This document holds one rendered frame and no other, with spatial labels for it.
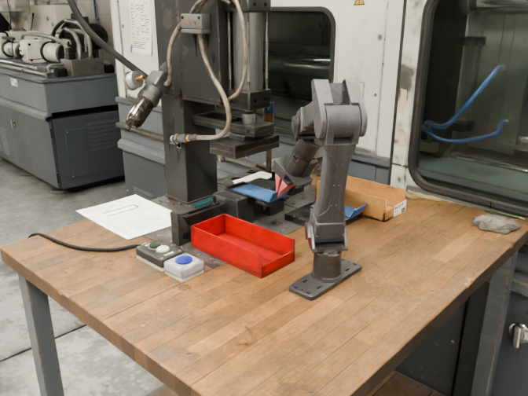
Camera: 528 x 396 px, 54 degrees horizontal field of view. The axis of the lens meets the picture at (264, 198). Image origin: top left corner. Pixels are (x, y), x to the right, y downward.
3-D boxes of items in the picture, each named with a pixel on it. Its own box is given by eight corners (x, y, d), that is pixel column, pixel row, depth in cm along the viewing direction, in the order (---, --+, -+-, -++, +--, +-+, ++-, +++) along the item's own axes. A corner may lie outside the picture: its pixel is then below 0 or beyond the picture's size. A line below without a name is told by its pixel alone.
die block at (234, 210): (237, 229, 144) (237, 204, 142) (214, 220, 150) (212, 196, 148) (284, 210, 158) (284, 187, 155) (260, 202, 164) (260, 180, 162)
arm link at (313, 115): (291, 112, 128) (317, 71, 98) (326, 111, 129) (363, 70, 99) (294, 161, 127) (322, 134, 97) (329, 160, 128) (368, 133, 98)
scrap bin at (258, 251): (262, 279, 118) (262, 255, 116) (191, 247, 134) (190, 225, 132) (295, 261, 126) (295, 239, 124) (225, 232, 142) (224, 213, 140)
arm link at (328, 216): (308, 231, 119) (321, 100, 101) (336, 229, 120) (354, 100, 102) (313, 248, 114) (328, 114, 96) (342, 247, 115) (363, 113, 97)
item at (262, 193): (273, 203, 139) (273, 193, 138) (233, 190, 149) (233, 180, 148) (289, 197, 144) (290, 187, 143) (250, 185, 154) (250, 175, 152)
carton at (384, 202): (383, 225, 149) (386, 199, 147) (315, 204, 165) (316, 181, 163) (405, 213, 158) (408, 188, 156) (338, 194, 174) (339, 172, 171)
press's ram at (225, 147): (237, 170, 137) (236, 56, 127) (177, 153, 154) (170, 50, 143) (281, 157, 150) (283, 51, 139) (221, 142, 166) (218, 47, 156)
